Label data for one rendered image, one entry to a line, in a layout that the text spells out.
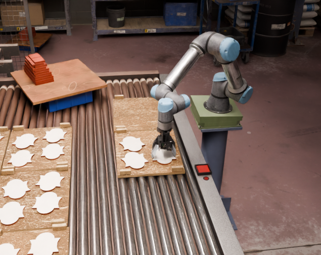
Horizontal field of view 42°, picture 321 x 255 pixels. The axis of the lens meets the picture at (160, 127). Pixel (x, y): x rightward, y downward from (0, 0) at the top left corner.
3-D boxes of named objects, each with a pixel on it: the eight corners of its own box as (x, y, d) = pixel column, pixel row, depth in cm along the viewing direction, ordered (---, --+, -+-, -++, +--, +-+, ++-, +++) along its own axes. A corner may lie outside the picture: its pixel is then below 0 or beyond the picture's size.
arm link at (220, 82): (218, 86, 274) (222, 68, 267) (235, 94, 267) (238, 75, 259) (207, 91, 267) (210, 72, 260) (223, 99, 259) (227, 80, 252)
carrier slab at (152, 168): (173, 131, 252) (173, 129, 251) (185, 173, 218) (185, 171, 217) (114, 134, 248) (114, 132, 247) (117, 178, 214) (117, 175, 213)
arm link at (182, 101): (176, 88, 221) (162, 95, 214) (192, 96, 215) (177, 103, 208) (175, 101, 225) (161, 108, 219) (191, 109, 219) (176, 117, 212)
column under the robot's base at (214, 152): (223, 196, 342) (235, 102, 295) (237, 229, 310) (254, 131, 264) (177, 200, 336) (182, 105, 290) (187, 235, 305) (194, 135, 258)
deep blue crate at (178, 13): (192, 18, 691) (194, -5, 672) (196, 26, 657) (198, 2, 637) (162, 18, 687) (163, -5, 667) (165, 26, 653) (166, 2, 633)
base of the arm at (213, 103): (225, 100, 280) (227, 87, 275) (232, 112, 268) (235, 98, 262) (203, 100, 277) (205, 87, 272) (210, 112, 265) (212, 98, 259)
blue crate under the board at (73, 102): (76, 83, 303) (75, 71, 298) (94, 101, 281) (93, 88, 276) (34, 93, 289) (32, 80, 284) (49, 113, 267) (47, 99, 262)
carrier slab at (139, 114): (164, 98, 287) (164, 96, 286) (172, 131, 253) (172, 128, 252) (112, 100, 283) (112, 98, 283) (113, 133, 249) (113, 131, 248)
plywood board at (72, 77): (78, 60, 314) (77, 58, 313) (107, 86, 278) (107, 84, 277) (10, 74, 291) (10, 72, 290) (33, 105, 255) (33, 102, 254)
